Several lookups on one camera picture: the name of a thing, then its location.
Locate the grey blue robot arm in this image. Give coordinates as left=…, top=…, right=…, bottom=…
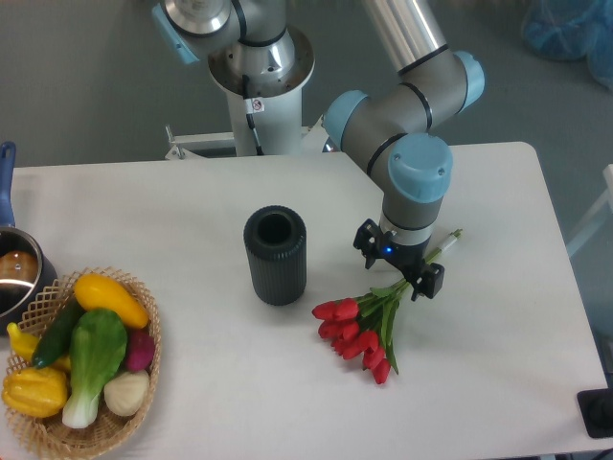
left=152, top=1, right=485, bottom=297

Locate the yellow squash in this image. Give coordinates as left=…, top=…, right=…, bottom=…
left=73, top=273, right=149, bottom=330

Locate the green bok choy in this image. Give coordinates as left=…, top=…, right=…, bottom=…
left=62, top=309, right=127, bottom=429

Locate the green cucumber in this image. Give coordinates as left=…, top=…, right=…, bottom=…
left=31, top=297, right=85, bottom=369

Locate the yellow bell pepper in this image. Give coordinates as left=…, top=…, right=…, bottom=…
left=1, top=367, right=68, bottom=418

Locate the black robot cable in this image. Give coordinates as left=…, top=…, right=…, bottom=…
left=240, top=74, right=265, bottom=157

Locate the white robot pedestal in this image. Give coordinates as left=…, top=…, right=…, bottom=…
left=164, top=26, right=331, bottom=161

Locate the blue plastic bag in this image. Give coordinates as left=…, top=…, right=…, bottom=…
left=521, top=1, right=612, bottom=89

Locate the small yellow banana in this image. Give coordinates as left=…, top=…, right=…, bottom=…
left=7, top=322, right=71, bottom=373

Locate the black device at edge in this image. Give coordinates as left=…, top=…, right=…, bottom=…
left=577, top=388, right=612, bottom=439

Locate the blue handled saucepan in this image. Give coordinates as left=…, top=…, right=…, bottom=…
left=1, top=141, right=57, bottom=336

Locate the purple red onion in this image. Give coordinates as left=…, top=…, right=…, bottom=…
left=125, top=330, right=155, bottom=372

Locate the red tulip bouquet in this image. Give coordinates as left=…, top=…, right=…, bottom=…
left=311, top=228, right=464, bottom=386

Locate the white frame at right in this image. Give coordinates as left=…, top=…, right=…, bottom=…
left=566, top=164, right=612, bottom=258

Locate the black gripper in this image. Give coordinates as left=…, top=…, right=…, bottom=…
left=353, top=218, right=444, bottom=301

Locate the white garlic bulb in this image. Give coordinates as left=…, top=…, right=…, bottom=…
left=103, top=370, right=149, bottom=417

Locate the dark ribbed cylindrical vase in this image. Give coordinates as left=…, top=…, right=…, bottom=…
left=243, top=205, right=307, bottom=306

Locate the woven bamboo basket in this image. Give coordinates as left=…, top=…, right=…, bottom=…
left=5, top=267, right=162, bottom=459

